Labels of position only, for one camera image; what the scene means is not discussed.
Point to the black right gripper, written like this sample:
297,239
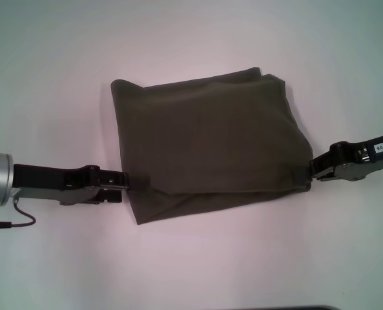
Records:
362,158

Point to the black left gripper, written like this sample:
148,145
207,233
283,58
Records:
58,184

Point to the dark green printed T-shirt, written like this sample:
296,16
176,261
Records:
210,145

